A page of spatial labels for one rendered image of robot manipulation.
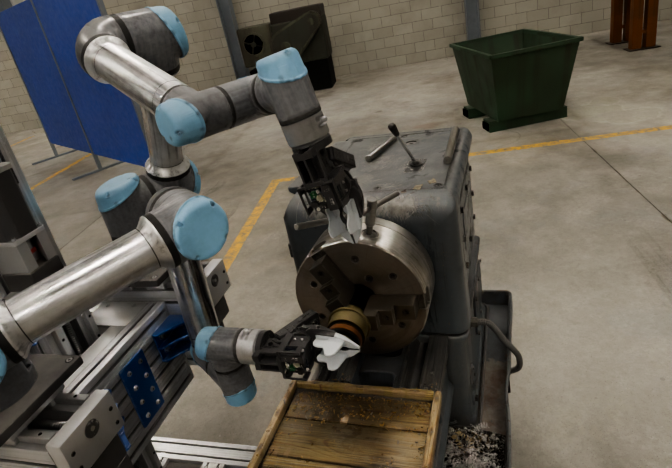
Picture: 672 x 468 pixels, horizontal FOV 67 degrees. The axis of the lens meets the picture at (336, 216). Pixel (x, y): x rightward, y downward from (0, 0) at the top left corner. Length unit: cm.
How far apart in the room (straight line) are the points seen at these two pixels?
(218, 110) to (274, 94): 10
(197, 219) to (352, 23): 1017
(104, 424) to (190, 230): 41
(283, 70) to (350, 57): 1028
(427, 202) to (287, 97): 51
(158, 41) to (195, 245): 47
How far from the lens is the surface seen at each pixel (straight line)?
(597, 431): 237
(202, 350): 116
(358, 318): 108
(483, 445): 154
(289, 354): 104
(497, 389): 171
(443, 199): 121
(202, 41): 1177
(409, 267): 110
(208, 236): 98
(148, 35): 120
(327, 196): 85
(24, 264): 129
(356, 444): 114
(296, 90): 83
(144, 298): 148
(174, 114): 84
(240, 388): 120
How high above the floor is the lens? 174
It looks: 24 degrees down
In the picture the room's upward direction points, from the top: 12 degrees counter-clockwise
